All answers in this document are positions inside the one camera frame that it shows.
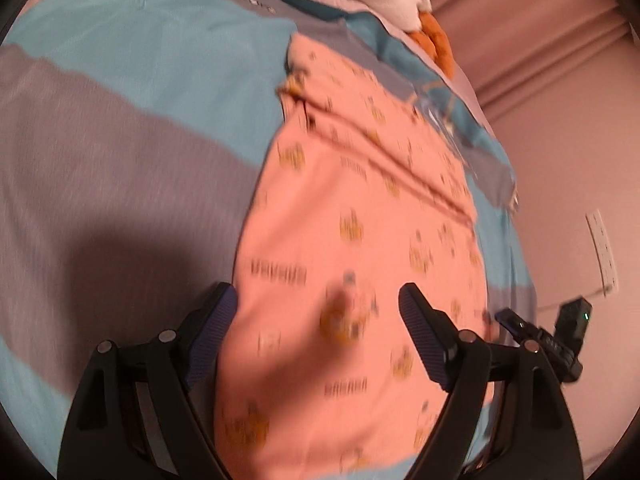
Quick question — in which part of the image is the pink cartoon print garment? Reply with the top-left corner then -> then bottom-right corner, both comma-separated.
214,34 -> 496,480

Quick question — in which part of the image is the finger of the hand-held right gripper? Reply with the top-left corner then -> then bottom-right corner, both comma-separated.
494,308 -> 540,347

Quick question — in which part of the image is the white wall socket strip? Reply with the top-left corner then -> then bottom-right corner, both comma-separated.
585,209 -> 620,296

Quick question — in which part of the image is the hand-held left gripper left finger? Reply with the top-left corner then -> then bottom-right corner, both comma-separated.
57,282 -> 239,480

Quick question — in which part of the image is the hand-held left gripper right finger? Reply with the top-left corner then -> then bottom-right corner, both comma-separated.
398,282 -> 584,480

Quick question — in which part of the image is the pink curtain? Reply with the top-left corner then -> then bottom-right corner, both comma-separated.
429,0 -> 640,123

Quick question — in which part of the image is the blue and grey blanket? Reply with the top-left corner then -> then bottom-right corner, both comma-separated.
0,0 -> 540,480

